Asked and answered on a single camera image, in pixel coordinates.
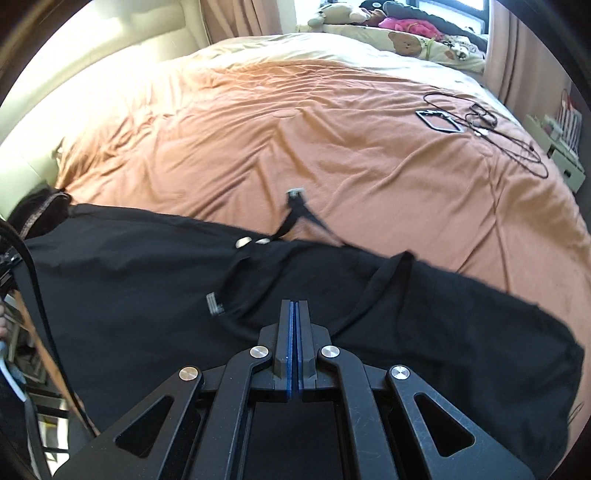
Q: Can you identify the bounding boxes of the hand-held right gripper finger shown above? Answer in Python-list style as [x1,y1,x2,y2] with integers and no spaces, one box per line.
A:
[53,299,294,480]
[295,299,536,480]

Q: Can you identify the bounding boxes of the black pants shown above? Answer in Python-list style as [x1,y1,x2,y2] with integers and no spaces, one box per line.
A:
[9,187,585,480]

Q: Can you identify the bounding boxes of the orange fleece blanket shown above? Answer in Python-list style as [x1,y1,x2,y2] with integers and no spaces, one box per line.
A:
[55,58,591,324]

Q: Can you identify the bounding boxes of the cream padded headboard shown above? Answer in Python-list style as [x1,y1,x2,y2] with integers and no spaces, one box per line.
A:
[0,0,208,195]

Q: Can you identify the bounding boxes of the smartphone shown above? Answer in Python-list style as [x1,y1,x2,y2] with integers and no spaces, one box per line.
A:
[416,109,462,136]

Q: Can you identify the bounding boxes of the cream duvet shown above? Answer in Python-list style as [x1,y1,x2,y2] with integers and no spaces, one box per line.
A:
[180,30,509,107]

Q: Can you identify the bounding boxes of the bear print bedding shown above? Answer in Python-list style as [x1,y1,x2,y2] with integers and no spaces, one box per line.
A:
[295,21,488,75]

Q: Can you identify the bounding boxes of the white nightstand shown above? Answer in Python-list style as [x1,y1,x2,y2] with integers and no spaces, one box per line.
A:
[524,113,587,192]

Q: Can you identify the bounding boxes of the pink curtain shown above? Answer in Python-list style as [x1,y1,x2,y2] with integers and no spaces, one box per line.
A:
[198,0,296,47]
[485,0,573,116]

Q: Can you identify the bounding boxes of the white plush toy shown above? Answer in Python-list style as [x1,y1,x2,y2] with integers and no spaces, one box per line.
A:
[307,2,365,26]

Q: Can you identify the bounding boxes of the pink plush toy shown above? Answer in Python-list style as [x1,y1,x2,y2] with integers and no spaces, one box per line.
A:
[379,16,444,38]

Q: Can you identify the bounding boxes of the dark grey plush toy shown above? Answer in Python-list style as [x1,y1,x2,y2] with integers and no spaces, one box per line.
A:
[383,2,488,35]

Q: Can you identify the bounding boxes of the black framed window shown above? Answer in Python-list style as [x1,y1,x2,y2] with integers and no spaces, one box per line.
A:
[406,0,490,14]

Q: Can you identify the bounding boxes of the left hand-held gripper cable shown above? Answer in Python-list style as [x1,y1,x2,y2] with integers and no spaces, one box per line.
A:
[0,220,100,437]

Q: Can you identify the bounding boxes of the thin black cable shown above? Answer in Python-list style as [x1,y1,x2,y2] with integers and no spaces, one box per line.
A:
[422,92,550,178]

